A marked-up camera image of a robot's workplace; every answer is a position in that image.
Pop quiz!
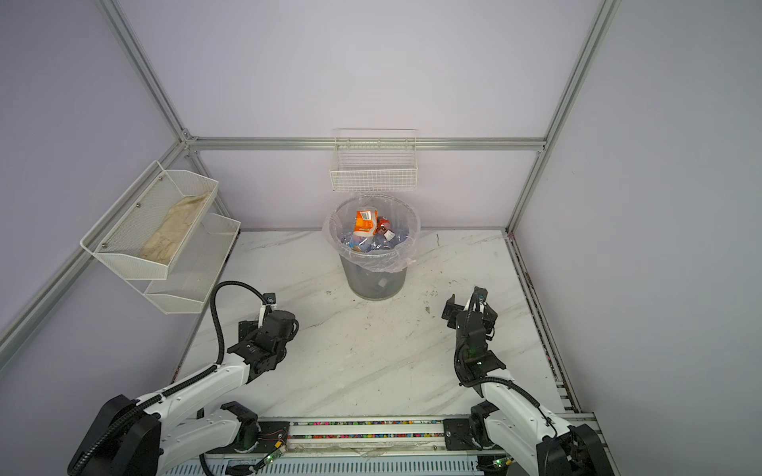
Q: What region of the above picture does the red cap round bottle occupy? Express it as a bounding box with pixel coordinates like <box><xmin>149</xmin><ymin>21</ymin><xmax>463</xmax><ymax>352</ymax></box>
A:
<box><xmin>375</xmin><ymin>216</ymin><xmax>395</xmax><ymax>237</ymax></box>

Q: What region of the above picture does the crushed bottle blue label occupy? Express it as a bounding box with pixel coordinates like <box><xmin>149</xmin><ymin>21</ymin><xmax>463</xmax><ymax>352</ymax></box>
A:
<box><xmin>344</xmin><ymin>232</ymin><xmax>408</xmax><ymax>253</ymax></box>

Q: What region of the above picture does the orange label juice bottle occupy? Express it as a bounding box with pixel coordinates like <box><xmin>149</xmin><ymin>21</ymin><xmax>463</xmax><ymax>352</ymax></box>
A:
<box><xmin>353</xmin><ymin>207</ymin><xmax>379</xmax><ymax>238</ymax></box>

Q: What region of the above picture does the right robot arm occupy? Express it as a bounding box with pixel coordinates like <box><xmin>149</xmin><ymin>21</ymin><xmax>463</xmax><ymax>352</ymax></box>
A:
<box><xmin>442</xmin><ymin>287</ymin><xmax>614</xmax><ymax>475</ymax></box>

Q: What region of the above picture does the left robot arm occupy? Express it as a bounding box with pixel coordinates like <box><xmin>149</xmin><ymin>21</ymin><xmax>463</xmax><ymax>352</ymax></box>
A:
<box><xmin>67</xmin><ymin>309</ymin><xmax>299</xmax><ymax>475</ymax></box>

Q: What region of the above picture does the grey mesh waste bin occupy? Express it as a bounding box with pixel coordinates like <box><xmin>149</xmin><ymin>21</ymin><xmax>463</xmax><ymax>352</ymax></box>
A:
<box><xmin>328</xmin><ymin>193</ymin><xmax>420</xmax><ymax>301</ymax></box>

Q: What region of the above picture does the clear plastic bin liner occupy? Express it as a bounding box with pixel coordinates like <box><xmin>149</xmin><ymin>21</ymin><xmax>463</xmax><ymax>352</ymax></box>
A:
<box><xmin>323</xmin><ymin>192</ymin><xmax>421</xmax><ymax>273</ymax></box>

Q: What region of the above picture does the white mesh lower shelf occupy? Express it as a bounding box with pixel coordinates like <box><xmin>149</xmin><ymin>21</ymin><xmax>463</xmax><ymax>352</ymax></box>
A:
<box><xmin>143</xmin><ymin>212</ymin><xmax>240</xmax><ymax>315</ymax></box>

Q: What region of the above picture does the beige cloth in shelf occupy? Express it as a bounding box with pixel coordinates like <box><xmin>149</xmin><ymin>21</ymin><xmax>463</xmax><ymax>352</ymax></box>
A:
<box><xmin>139</xmin><ymin>192</ymin><xmax>210</xmax><ymax>265</ymax></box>

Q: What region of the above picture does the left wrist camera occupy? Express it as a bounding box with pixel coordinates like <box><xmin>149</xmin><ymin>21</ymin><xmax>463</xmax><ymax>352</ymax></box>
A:
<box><xmin>257</xmin><ymin>293</ymin><xmax>277</xmax><ymax>328</ymax></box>

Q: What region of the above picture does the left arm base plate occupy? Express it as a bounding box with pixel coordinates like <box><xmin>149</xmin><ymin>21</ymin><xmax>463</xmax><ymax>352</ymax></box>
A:
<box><xmin>217</xmin><ymin>420</ymin><xmax>291</xmax><ymax>454</ymax></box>

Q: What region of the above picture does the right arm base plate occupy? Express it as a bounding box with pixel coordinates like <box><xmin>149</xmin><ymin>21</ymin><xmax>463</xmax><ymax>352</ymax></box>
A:
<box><xmin>443</xmin><ymin>416</ymin><xmax>494</xmax><ymax>451</ymax></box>

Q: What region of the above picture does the left black corrugated cable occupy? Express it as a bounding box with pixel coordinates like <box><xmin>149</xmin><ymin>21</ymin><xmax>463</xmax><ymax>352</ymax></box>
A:
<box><xmin>66</xmin><ymin>280</ymin><xmax>269</xmax><ymax>476</ymax></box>

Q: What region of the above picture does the white wire wall basket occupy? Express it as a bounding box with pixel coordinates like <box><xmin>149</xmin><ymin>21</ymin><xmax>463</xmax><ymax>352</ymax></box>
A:
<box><xmin>329</xmin><ymin>128</ymin><xmax>419</xmax><ymax>194</ymax></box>

